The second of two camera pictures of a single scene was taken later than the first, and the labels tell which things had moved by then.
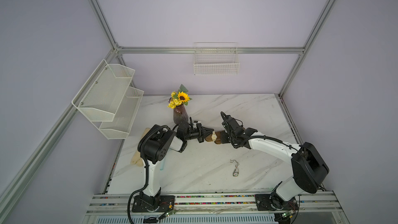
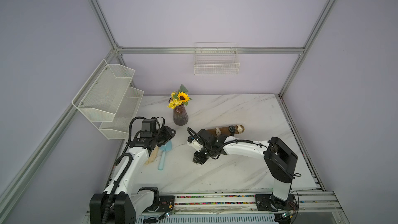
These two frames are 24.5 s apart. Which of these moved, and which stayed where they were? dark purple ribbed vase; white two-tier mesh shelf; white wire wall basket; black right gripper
Moved: black right gripper
Stayed: white wire wall basket; white two-tier mesh shelf; dark purple ribbed vase
